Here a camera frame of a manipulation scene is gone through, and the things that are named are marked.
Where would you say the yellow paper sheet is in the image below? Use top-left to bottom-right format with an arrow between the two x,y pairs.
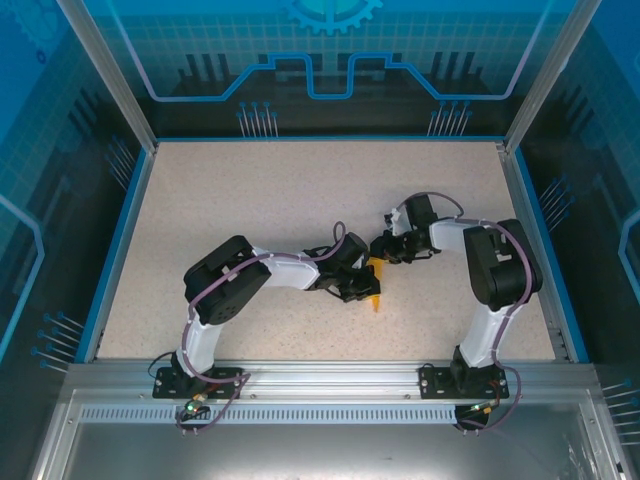
366,254 -> 390,315

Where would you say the grey metal tray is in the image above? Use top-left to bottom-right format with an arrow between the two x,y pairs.
29,389 -> 631,480

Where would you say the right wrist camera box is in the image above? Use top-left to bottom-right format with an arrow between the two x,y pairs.
383,207 -> 410,237

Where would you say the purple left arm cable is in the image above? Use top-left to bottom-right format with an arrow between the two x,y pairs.
177,221 -> 351,437

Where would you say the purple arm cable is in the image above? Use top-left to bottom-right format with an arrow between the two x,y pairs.
177,221 -> 351,437
397,191 -> 544,435

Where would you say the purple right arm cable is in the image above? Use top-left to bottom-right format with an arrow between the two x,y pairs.
397,191 -> 544,435

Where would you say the aluminium mounting rail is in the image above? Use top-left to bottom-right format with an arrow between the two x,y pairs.
64,360 -> 599,407

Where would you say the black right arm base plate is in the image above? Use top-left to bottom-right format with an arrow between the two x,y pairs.
418,363 -> 511,401

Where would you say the aluminium side rail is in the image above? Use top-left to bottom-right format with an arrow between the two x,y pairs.
498,141 -> 574,364

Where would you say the slotted grey cable duct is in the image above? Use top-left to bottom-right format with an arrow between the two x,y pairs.
78,404 -> 461,425

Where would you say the cable connector with green light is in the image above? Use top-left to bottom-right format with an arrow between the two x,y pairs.
467,398 -> 503,417
180,393 -> 210,417

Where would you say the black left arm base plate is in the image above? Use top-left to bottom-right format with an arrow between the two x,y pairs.
152,366 -> 247,401

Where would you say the aluminium frame post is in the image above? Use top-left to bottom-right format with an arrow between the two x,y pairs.
502,0 -> 604,154
55,0 -> 160,154

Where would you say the blue table edge frame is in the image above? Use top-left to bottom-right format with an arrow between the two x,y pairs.
74,134 -> 591,365

